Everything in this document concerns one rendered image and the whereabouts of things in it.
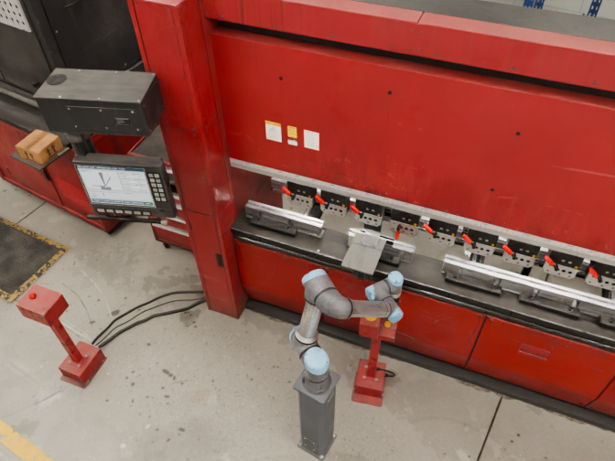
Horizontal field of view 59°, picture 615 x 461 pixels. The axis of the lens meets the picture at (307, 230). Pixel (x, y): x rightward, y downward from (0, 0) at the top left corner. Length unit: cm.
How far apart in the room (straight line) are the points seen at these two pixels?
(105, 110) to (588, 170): 209
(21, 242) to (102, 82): 252
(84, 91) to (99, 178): 46
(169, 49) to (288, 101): 59
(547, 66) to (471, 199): 76
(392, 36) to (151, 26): 103
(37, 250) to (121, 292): 88
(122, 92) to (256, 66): 62
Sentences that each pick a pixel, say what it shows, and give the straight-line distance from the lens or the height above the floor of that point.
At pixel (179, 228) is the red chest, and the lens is 412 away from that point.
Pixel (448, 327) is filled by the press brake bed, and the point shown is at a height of 55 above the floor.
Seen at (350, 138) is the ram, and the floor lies 167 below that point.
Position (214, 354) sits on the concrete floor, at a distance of 384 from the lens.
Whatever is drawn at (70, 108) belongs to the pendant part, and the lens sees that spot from 269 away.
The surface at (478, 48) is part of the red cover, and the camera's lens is 225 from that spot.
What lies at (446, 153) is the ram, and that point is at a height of 171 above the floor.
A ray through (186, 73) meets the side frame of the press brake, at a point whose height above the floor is 199.
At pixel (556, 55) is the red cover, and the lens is 224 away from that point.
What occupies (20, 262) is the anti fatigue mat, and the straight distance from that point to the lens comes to 484.
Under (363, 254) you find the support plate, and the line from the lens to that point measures 299.
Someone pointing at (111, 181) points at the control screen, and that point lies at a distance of 288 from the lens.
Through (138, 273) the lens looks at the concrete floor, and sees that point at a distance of 440.
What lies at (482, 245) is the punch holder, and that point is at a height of 119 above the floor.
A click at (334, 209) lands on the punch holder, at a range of 300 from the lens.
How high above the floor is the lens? 328
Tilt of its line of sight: 47 degrees down
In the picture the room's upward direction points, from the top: 1 degrees counter-clockwise
